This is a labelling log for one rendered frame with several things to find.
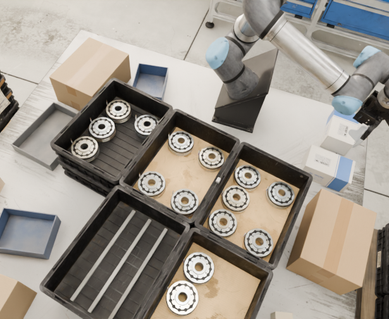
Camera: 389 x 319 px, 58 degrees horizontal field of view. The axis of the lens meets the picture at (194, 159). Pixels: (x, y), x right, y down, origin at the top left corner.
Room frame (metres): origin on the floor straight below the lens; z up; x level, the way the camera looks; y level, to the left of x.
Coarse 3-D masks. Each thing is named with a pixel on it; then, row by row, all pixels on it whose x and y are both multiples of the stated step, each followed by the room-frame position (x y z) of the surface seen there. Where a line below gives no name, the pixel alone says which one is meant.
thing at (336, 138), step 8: (336, 112) 1.14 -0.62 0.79; (328, 120) 1.14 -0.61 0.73; (336, 120) 1.09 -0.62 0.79; (344, 120) 1.10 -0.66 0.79; (352, 120) 1.11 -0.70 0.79; (328, 128) 1.05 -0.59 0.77; (336, 128) 1.04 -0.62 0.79; (344, 128) 1.05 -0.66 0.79; (352, 128) 1.06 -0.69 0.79; (328, 136) 1.00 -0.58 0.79; (336, 136) 1.00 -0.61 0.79; (344, 136) 1.01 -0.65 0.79; (320, 144) 1.01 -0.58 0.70; (328, 144) 0.99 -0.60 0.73; (336, 144) 0.98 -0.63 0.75; (344, 144) 0.98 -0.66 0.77; (352, 144) 0.97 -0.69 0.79; (336, 152) 0.98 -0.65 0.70; (344, 152) 0.97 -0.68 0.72
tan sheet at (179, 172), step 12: (204, 144) 0.81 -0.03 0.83; (156, 156) 0.71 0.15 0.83; (168, 156) 0.72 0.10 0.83; (180, 156) 0.73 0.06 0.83; (192, 156) 0.74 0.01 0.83; (156, 168) 0.66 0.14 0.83; (168, 168) 0.66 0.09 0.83; (180, 168) 0.67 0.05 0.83; (192, 168) 0.68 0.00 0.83; (168, 180) 0.61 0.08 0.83; (180, 180) 0.62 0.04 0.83; (192, 180) 0.63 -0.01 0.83; (204, 180) 0.64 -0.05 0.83; (168, 192) 0.56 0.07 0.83; (204, 192) 0.59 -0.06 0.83; (168, 204) 0.51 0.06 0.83
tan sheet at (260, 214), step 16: (240, 160) 0.76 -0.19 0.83; (272, 176) 0.71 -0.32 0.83; (256, 192) 0.63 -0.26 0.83; (224, 208) 0.54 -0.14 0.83; (256, 208) 0.56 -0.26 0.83; (272, 208) 0.57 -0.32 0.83; (288, 208) 0.58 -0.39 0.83; (224, 224) 0.48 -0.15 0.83; (240, 224) 0.49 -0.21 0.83; (256, 224) 0.50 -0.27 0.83; (272, 224) 0.51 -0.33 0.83; (240, 240) 0.43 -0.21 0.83
